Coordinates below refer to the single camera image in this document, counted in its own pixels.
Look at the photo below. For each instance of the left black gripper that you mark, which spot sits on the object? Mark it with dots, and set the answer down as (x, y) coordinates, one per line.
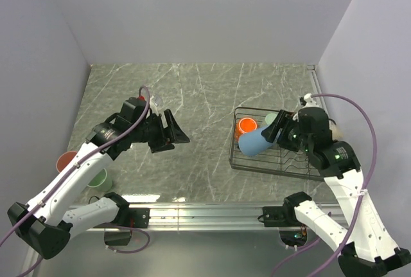
(162, 139)

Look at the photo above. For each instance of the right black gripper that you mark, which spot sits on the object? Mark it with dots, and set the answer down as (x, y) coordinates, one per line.
(282, 121)

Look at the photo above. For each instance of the pale green plastic cup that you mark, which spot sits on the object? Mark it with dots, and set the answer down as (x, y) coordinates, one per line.
(269, 118)

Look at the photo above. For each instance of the blue plastic cup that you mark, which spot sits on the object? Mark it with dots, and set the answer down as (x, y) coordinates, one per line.
(253, 143)

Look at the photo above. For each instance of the orange mug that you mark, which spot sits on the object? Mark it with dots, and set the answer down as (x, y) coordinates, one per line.
(243, 126)

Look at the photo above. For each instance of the beige plastic cup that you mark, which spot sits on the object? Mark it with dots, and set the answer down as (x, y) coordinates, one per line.
(336, 132)

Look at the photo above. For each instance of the salmon plastic cup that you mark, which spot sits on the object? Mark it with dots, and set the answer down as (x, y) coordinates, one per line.
(64, 160)

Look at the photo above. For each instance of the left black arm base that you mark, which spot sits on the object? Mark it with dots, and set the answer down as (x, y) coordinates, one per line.
(138, 217)

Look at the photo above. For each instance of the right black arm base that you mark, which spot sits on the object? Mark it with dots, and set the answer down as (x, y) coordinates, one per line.
(292, 233)

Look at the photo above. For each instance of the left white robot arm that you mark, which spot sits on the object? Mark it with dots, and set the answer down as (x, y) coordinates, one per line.
(46, 223)

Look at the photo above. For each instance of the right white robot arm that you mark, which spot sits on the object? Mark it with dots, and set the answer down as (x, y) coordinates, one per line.
(363, 249)

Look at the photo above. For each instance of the light green plastic cup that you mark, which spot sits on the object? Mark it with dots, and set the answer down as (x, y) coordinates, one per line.
(102, 182)

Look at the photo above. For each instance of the black wire dish rack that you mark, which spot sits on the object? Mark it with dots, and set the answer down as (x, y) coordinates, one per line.
(275, 160)

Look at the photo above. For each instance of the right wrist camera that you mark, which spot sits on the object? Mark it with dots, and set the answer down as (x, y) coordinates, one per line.
(308, 101)

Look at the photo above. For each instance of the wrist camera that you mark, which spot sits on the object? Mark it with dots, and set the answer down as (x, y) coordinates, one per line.
(308, 101)
(156, 103)

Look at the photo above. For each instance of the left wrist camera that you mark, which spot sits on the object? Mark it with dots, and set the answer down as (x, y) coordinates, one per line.
(156, 103)

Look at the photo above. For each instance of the aluminium mounting rail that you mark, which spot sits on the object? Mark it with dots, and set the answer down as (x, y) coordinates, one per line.
(218, 216)

